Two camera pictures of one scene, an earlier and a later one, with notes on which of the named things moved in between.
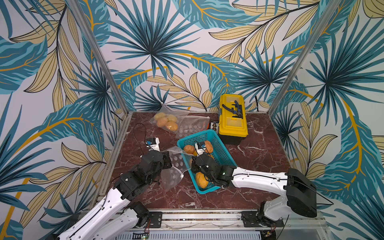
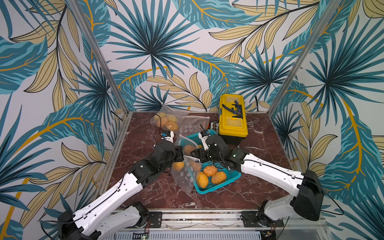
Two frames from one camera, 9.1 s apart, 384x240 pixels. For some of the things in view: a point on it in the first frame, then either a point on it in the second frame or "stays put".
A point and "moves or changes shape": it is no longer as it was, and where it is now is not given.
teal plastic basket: [207, 160] stays put
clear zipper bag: [167, 119] stays put
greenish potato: [171, 117] stays put
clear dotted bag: [171, 177] moves or changes shape
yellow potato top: [171, 126] stays put
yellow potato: [159, 115] stays put
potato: [189, 149] stays put
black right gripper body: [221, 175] → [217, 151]
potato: [162, 121] moves or changes shape
